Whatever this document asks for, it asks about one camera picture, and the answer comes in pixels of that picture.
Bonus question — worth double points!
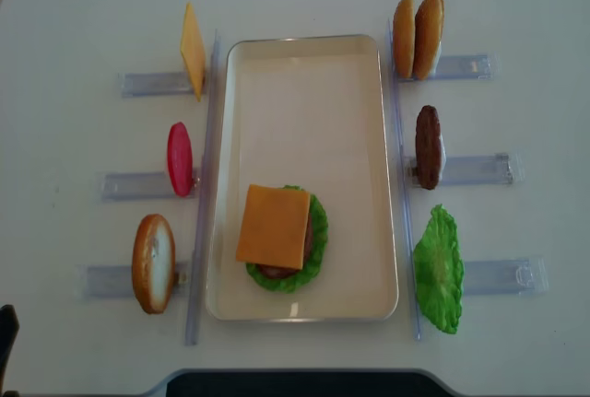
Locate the golden bun top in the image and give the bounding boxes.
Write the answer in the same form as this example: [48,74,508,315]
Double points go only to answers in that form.
[413,0,444,80]

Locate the golden bun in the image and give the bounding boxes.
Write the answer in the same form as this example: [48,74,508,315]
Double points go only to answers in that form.
[413,0,444,80]
[393,0,416,79]

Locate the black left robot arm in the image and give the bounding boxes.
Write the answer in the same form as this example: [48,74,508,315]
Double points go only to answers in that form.
[0,304,19,388]

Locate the orange cheese slice on burger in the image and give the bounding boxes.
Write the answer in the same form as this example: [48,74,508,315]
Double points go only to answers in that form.
[236,184,311,270]

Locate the brown meat patty on burger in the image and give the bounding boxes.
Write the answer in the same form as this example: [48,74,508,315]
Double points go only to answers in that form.
[255,220,313,279]

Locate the green lettuce leaf on burger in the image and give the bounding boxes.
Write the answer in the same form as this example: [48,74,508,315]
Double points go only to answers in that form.
[245,193,329,294]

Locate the upright red tomato slice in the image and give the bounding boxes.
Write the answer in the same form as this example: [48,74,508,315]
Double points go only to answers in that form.
[167,122,194,197]

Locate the upright brown meat patty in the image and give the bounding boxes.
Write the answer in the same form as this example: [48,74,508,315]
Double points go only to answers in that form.
[415,105,443,190]

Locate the clear holder track tomato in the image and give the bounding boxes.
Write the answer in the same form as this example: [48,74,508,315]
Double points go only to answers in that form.
[96,171,179,202]

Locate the upright orange cheese slice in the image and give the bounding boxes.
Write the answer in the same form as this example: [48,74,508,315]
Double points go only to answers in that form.
[180,2,207,101]

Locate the upright green lettuce leaf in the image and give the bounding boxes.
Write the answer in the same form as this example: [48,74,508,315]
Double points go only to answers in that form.
[413,204,465,334]

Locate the clear holder track cheese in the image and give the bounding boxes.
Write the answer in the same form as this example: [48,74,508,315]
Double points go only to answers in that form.
[117,72,194,98]

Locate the clear holder track lettuce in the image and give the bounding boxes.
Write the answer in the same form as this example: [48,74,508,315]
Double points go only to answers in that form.
[464,257,549,296]

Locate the cream rectangular metal tray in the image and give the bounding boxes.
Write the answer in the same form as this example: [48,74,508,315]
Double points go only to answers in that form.
[206,34,398,322]

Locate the upright bun slice left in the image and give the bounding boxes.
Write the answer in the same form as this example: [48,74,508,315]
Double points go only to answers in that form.
[132,214,175,314]

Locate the upright golden bun rear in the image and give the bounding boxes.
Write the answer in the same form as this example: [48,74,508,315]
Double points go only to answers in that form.
[393,0,416,79]

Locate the clear holder track patty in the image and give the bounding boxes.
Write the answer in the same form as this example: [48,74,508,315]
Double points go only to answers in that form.
[436,153,525,187]

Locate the clear holder track right buns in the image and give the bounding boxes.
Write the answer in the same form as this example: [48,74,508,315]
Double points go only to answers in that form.
[395,52,502,84]

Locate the clear holder track left bun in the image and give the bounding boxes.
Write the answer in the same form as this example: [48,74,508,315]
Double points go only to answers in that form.
[77,262,190,300]

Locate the black base panel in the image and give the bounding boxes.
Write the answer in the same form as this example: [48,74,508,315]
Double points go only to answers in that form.
[166,371,451,396]

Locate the clear long rail left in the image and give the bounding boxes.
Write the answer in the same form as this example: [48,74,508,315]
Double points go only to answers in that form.
[184,29,221,346]

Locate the clear long rail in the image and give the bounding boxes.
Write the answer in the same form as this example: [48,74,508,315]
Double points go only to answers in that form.
[387,18,421,342]
[184,29,221,346]

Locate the clear long rail right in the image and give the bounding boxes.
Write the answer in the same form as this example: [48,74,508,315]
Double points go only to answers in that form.
[387,18,421,342]

